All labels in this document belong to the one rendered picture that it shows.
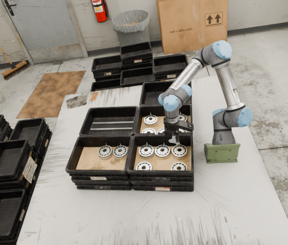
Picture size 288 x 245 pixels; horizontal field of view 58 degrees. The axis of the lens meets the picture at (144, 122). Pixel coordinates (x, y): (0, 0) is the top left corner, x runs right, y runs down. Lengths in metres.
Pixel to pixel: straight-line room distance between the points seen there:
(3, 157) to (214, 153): 1.91
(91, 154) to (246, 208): 1.05
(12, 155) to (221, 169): 1.88
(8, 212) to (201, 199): 1.69
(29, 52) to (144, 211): 3.94
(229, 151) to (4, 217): 1.93
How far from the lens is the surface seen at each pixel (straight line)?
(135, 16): 4.35
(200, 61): 1.66
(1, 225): 2.60
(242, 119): 1.63
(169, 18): 4.27
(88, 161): 1.83
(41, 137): 2.86
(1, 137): 3.02
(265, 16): 4.88
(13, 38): 5.06
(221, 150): 1.75
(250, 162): 1.89
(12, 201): 2.68
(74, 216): 1.80
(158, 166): 1.69
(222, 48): 1.59
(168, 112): 1.33
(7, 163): 2.68
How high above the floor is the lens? 2.19
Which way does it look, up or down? 44 degrees down
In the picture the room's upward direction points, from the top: 12 degrees counter-clockwise
